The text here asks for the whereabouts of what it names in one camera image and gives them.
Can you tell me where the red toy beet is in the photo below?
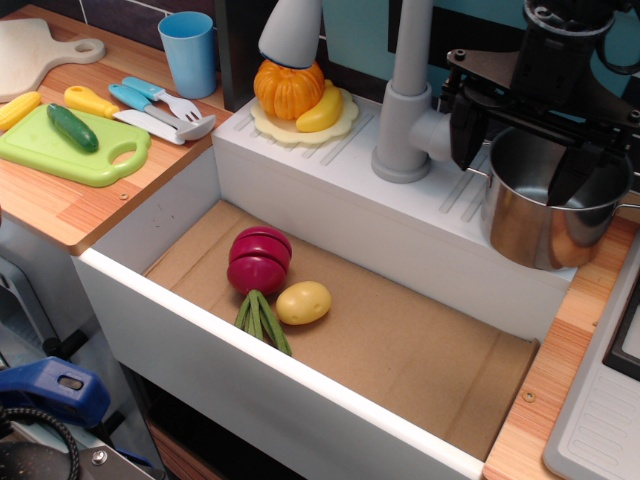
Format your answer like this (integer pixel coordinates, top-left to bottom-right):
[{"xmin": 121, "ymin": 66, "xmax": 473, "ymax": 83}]
[{"xmin": 226, "ymin": 225, "xmax": 292, "ymax": 355}]

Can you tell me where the yellow toy banana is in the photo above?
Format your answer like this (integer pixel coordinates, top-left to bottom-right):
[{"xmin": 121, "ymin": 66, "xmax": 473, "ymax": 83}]
[{"xmin": 296, "ymin": 80, "xmax": 343, "ymax": 133}]

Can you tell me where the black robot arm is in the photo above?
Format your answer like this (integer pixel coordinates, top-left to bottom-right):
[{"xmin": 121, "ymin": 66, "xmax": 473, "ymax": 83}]
[{"xmin": 441, "ymin": 1, "xmax": 639, "ymax": 206}]

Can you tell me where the blue handled toy spatula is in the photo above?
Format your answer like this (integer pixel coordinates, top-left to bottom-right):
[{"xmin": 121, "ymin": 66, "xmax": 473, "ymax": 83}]
[{"xmin": 108, "ymin": 84, "xmax": 216, "ymax": 141}]

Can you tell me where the white toy sink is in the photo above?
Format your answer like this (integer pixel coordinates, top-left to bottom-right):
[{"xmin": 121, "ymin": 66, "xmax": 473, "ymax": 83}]
[{"xmin": 76, "ymin": 100, "xmax": 574, "ymax": 479}]

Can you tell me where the stainless steel pot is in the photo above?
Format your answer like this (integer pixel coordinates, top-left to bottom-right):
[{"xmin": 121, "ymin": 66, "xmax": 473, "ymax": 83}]
[{"xmin": 481, "ymin": 128, "xmax": 634, "ymax": 271}]

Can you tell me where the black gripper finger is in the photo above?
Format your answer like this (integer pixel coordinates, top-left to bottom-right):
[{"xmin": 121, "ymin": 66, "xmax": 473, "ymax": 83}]
[
  {"xmin": 547, "ymin": 143, "xmax": 627, "ymax": 207},
  {"xmin": 449, "ymin": 94, "xmax": 489, "ymax": 171}
]

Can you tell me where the wooden cutting board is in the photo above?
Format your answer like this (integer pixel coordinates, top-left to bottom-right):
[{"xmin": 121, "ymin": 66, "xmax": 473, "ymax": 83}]
[{"xmin": 1, "ymin": 19, "xmax": 106, "ymax": 103}]

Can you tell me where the blue clamp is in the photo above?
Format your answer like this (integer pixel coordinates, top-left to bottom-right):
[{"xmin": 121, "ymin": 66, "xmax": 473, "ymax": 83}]
[{"xmin": 1, "ymin": 357, "xmax": 111, "ymax": 428}]

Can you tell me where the blue handled toy fork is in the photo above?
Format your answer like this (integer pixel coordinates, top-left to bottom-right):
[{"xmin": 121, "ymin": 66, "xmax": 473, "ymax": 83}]
[{"xmin": 122, "ymin": 76, "xmax": 203, "ymax": 121}]

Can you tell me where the orange toy pumpkin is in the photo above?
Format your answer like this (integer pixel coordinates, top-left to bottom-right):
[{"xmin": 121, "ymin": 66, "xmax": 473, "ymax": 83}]
[{"xmin": 253, "ymin": 60, "xmax": 325, "ymax": 120}]

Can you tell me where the brown cardboard sheet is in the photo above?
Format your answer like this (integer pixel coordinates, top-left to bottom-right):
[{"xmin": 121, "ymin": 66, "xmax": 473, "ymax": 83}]
[{"xmin": 143, "ymin": 199, "xmax": 541, "ymax": 462}]

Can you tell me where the green toy cucumber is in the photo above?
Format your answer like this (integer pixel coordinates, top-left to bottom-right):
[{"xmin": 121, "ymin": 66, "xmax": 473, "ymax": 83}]
[{"xmin": 46, "ymin": 103, "xmax": 99, "ymax": 153}]

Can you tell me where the grey toy faucet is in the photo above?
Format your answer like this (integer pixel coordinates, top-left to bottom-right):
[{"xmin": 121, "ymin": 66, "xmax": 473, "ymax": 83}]
[{"xmin": 258, "ymin": 1, "xmax": 452, "ymax": 184}]

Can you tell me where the yellow toy potato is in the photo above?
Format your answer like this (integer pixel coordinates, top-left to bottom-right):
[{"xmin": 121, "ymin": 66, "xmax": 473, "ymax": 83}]
[{"xmin": 276, "ymin": 281, "xmax": 332, "ymax": 325}]

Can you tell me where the cream scalloped plate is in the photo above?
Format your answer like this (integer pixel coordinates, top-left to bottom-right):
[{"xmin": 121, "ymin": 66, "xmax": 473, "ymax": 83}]
[{"xmin": 250, "ymin": 86, "xmax": 359, "ymax": 145}]

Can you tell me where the blue plastic cup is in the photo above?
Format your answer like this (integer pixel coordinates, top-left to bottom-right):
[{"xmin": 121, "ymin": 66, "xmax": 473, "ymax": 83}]
[{"xmin": 158, "ymin": 11, "xmax": 217, "ymax": 99}]

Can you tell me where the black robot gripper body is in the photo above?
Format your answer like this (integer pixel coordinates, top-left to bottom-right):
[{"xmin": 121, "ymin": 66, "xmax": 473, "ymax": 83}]
[{"xmin": 443, "ymin": 25, "xmax": 639, "ymax": 154}]

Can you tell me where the green plastic cutting board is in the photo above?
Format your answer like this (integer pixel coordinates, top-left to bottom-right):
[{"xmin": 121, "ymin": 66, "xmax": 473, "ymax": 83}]
[{"xmin": 1, "ymin": 105, "xmax": 151, "ymax": 187}]

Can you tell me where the yellow handled toy knife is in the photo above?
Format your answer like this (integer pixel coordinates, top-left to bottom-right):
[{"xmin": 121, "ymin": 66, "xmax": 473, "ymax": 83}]
[{"xmin": 64, "ymin": 86, "xmax": 185, "ymax": 145}]

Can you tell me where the yellow toy corn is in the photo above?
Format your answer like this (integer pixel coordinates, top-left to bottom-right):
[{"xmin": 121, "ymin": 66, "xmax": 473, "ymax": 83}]
[{"xmin": 0, "ymin": 91, "xmax": 42, "ymax": 131}]

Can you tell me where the white toy stove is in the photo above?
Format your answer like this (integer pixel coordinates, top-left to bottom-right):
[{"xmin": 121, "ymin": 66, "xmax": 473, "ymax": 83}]
[{"xmin": 542, "ymin": 259, "xmax": 640, "ymax": 480}]

